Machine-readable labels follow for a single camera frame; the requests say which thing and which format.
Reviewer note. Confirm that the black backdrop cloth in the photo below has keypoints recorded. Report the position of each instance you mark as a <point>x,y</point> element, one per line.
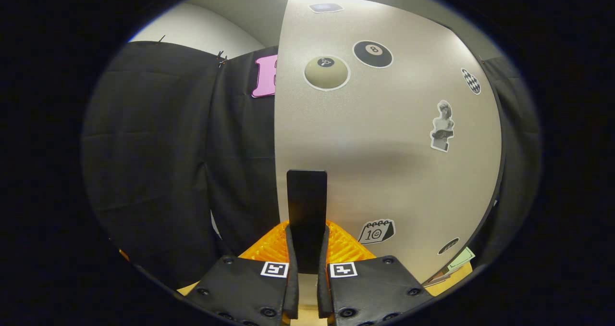
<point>158,148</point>

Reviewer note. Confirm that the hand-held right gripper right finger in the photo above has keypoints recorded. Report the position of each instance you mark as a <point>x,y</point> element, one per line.
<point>379,292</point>

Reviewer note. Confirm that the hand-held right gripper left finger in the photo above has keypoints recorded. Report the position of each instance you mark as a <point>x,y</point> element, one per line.
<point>240,287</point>

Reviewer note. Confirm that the brown book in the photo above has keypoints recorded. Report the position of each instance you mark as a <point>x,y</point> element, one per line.
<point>436,281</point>

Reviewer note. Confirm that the green book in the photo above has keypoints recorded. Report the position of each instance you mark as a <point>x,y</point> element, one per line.
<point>462,258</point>

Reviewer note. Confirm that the grey cabinet door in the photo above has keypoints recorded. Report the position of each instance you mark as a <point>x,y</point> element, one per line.
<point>384,172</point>

